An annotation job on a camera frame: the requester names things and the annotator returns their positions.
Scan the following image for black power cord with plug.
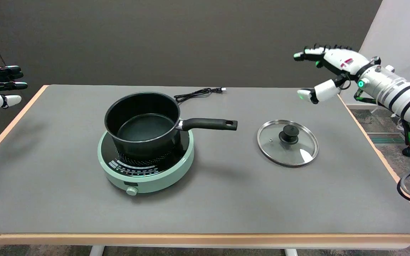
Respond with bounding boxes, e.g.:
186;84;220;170
174;87;227;104

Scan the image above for green round induction cooker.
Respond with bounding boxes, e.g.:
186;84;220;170
98;130;195;196

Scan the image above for black soup pot with handle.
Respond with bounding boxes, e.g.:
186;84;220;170
104;92;238;159

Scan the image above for glass lid with black knob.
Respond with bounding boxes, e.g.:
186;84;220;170
257;119;319;167

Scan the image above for floor vent grille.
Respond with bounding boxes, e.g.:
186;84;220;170
367;132;407;145

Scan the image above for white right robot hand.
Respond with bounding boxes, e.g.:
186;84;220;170
293;44;371;105

